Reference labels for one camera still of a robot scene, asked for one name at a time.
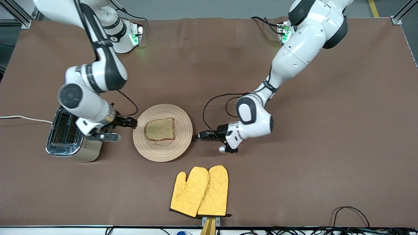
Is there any round wooden plate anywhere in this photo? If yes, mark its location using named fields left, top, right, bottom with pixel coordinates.
left=133, top=104, right=193, bottom=163

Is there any black right arm base cable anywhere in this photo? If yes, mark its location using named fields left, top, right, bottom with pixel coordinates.
left=116, top=8, right=148, bottom=23

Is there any yellow oven mitt showing thumb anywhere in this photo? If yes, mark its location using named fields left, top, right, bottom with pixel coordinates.
left=169, top=166, right=210, bottom=218

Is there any beige and chrome toaster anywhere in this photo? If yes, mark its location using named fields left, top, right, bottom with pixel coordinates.
left=46, top=106, right=102, bottom=163

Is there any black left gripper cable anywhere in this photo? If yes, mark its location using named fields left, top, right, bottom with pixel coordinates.
left=202, top=93, right=252, bottom=137

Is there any white toaster power cord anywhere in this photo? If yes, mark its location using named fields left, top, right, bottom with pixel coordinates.
left=0, top=115, right=53, bottom=124

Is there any brown bread slice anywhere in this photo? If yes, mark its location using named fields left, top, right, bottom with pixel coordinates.
left=144, top=117, right=176, bottom=142

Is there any tangled black cable bundle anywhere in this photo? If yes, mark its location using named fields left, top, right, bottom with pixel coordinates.
left=238, top=227, right=418, bottom=235

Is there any brown table cover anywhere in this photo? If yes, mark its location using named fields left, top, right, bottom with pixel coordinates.
left=0, top=16, right=418, bottom=228

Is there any black arm base cable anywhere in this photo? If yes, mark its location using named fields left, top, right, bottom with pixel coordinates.
left=116, top=8, right=148, bottom=23
left=250, top=16, right=282, bottom=35

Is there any yellow quilted oven mitt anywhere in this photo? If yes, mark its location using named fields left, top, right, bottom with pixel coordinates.
left=197, top=165, right=232, bottom=218

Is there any looped black cable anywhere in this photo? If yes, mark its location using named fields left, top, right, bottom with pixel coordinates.
left=331, top=206, right=371, bottom=229

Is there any aluminium frame profile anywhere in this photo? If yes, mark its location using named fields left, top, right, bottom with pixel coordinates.
left=391, top=0, right=418, bottom=25
left=7, top=0, right=40, bottom=29

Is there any black left arm base cable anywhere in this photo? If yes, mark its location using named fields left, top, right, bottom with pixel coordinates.
left=250, top=16, right=282, bottom=35

